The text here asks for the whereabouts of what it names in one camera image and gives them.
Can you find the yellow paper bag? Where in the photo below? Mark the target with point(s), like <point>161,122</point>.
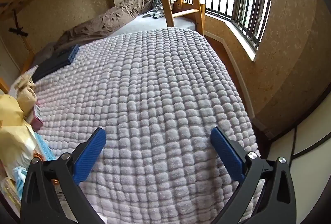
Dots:
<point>13,123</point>

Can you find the brown duvet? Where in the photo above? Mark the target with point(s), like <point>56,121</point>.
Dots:
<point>103,22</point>

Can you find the pink box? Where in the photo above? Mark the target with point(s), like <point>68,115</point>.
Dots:
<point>37,119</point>

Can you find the teal box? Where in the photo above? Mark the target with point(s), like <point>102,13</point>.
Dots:
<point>44,147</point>

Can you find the dark blue box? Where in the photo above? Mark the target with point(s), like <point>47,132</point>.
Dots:
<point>69,54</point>

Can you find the blue face mask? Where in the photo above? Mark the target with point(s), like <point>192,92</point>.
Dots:
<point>19,175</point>

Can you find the black flat case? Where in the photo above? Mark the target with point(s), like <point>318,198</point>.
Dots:
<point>47,68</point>

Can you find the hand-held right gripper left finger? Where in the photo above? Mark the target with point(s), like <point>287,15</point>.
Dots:
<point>89,154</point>

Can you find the grey pillow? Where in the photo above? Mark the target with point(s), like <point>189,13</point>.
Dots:
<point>44,54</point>

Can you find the grey garment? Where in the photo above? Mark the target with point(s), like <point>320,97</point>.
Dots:
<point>157,10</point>

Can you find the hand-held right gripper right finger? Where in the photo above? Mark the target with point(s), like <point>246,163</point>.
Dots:
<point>225,154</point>

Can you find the grey mattress sheet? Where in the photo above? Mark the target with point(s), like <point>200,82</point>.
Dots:
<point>160,23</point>

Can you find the crumpled brown paper bag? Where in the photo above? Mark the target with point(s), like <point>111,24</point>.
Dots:
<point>25,94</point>

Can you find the lavender waffle blanket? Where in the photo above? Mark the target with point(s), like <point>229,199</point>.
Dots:
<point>155,97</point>

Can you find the black wall bracket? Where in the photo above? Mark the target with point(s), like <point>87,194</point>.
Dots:
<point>18,30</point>

